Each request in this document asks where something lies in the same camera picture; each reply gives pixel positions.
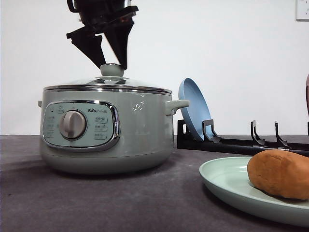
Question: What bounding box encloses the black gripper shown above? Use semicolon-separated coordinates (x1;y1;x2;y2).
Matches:
67;0;139;70

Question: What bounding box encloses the glass lid with green knob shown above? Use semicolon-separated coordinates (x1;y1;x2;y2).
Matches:
42;64;172;95

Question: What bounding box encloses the green plate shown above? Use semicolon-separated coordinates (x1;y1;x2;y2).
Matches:
199;157;309;227

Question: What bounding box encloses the brown potato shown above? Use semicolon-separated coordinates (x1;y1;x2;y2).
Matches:
247;149;309;200

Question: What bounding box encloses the green electric steamer pot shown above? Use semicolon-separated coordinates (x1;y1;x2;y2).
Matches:
37;87;189;174

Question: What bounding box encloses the blue plate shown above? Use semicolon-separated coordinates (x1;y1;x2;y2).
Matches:
178;78;214;141

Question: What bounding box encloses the black plate rack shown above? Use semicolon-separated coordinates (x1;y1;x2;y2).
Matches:
177;119;309;156

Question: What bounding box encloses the maroon plate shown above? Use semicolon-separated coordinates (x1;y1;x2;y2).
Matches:
306;74;309;118

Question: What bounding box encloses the white wall socket right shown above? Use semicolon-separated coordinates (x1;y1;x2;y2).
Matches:
295;0;309;22

